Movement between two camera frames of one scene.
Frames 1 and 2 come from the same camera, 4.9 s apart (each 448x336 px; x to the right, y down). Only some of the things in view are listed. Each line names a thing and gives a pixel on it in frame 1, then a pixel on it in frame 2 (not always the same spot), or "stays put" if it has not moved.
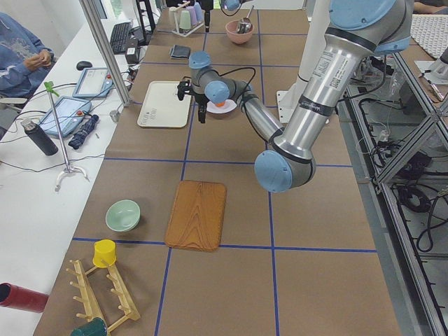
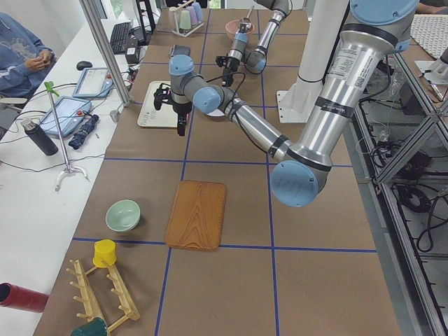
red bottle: (17, 297) stays put
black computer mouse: (83, 64) stays put
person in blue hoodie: (25, 59) stays put
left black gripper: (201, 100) → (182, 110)
